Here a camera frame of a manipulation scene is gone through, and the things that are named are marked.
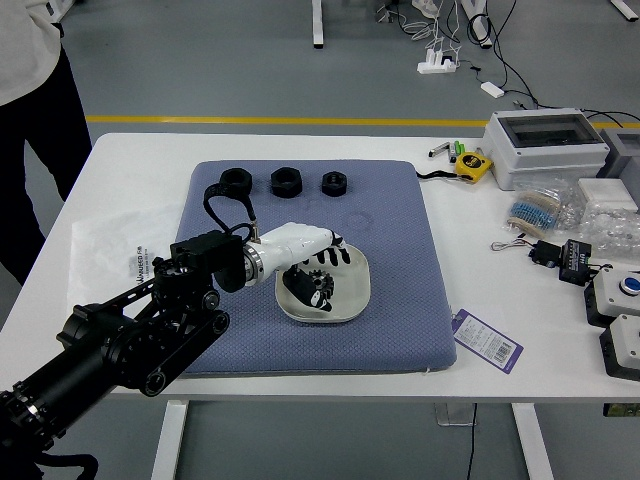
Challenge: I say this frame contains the white and black robot left hand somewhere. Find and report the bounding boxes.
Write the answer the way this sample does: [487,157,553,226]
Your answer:
[254,221,352,315]

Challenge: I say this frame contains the big black gear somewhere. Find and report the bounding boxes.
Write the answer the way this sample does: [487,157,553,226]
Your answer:
[304,269,335,302]

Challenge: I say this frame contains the large black hex nut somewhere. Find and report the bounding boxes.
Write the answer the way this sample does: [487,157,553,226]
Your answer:
[219,168,254,199]
[269,166,305,199]

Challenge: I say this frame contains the small black hex nut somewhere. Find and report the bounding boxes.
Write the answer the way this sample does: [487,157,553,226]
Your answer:
[320,170,350,198]

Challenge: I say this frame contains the small white box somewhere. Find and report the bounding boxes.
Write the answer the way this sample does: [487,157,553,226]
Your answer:
[577,177,639,214]

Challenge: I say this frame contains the white box with blue button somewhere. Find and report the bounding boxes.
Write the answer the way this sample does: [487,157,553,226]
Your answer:
[583,265,640,330]

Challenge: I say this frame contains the grey box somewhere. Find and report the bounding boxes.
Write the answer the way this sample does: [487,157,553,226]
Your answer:
[597,128,640,180]

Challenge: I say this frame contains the white and black box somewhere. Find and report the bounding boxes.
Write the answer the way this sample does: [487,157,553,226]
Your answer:
[598,313,640,382]

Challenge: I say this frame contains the white square dish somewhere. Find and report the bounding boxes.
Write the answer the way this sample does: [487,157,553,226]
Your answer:
[275,243,372,325]

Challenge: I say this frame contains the blue-grey quilted mat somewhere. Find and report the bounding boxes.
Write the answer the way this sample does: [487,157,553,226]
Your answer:
[172,158,459,380]

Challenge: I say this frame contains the clear plastic bag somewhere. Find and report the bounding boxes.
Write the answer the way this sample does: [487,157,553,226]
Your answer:
[69,208,187,302]

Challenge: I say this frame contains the purple tag card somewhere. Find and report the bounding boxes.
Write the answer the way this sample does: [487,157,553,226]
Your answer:
[449,307,524,375]

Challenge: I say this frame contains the white background desk leg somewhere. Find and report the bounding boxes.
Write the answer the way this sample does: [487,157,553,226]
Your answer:
[607,0,640,22]
[459,0,496,50]
[309,0,327,50]

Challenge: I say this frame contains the white power strip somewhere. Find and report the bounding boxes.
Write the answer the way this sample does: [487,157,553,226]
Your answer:
[416,45,464,76]

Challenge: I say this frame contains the white table leg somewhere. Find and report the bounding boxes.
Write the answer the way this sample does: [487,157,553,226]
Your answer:
[510,402,555,480]
[149,400,190,480]

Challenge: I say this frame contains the bag of blue resistors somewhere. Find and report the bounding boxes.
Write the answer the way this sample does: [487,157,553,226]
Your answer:
[503,179,576,237]

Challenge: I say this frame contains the small black servo module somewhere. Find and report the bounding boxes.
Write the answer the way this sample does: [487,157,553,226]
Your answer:
[528,239,564,270]

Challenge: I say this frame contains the person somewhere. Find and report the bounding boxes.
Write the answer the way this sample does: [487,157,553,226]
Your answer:
[0,0,94,287]

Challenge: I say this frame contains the black module with green lights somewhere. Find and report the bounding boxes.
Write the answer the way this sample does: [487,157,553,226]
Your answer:
[557,238,599,287]

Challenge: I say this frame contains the clear bag of small parts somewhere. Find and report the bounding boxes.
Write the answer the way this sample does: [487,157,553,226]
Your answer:
[564,199,640,257]

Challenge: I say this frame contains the desk height controller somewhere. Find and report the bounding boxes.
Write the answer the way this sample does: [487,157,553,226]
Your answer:
[602,402,640,419]

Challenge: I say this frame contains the yellow tape measure with strap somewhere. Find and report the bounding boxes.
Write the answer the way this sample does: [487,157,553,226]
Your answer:
[414,152,495,185]

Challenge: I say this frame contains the thin coloured wires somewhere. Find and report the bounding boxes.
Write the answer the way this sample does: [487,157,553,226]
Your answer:
[490,238,536,252]

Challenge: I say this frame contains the grey table foot bracket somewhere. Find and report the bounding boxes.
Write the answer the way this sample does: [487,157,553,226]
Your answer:
[433,402,476,427]

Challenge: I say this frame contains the grey enclosure with clear lid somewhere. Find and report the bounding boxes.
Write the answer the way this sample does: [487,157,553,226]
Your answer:
[482,108,611,192]

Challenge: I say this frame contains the black floor cable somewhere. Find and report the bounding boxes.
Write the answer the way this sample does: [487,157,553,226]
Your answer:
[467,0,640,131]

